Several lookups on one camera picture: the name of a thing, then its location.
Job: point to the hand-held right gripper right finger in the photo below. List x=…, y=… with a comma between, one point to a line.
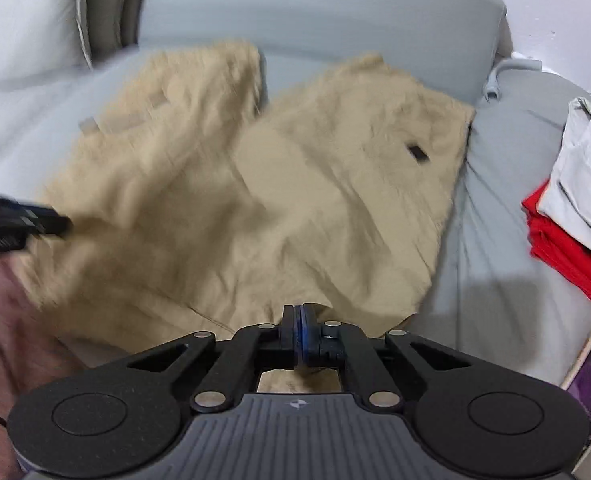
x=308, y=340

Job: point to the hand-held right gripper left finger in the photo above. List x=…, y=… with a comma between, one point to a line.
x=294, y=345

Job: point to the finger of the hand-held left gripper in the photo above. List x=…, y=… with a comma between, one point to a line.
x=50, y=222

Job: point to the khaki pants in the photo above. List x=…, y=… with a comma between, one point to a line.
x=255, y=185

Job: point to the dusty pink cloth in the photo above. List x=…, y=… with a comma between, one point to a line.
x=10, y=340

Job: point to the light grey pillow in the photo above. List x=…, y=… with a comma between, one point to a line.
x=30, y=20

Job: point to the tan cushion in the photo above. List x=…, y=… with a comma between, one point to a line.
x=117, y=5

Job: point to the folded red cloth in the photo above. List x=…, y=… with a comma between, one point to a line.
x=565, y=255

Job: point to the folded white cloth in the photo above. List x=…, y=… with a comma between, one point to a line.
x=583, y=180

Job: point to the grey sofa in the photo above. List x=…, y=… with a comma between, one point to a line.
x=355, y=15

